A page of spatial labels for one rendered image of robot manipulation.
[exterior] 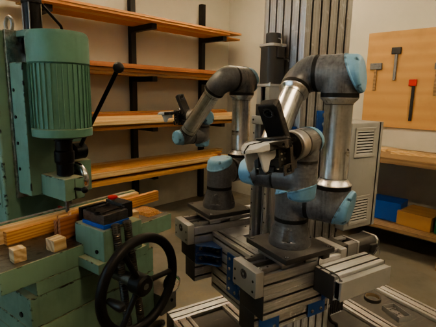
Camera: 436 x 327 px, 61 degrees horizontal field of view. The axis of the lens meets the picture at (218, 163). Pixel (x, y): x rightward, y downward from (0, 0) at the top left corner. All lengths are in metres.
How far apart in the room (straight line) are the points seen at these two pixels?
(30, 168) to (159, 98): 3.18
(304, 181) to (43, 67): 0.79
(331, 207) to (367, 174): 0.55
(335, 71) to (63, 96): 0.79
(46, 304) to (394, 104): 3.47
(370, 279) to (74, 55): 1.21
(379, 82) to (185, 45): 2.21
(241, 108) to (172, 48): 2.85
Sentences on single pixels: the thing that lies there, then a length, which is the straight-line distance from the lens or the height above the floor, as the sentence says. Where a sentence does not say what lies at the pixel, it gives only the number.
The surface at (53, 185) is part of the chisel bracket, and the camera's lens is 1.27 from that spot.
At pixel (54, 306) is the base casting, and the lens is 1.18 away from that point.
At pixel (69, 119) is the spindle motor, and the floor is 1.25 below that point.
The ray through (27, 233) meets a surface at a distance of 1.24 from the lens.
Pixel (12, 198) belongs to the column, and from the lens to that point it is 1.41.
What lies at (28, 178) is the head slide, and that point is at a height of 1.06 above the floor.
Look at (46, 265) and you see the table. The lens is 1.12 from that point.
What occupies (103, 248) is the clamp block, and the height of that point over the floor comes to 0.91.
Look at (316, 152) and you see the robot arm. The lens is 0.97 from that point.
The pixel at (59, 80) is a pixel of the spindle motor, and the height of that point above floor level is 1.37.
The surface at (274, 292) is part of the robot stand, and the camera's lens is 1.32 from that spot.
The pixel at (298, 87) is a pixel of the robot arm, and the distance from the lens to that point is 1.19.
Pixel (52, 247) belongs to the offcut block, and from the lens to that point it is 1.13.
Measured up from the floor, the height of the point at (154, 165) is 0.61.
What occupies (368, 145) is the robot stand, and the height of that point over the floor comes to 1.13.
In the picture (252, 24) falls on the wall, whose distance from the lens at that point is 4.96.
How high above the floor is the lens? 1.33
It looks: 11 degrees down
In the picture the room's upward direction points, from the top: 1 degrees clockwise
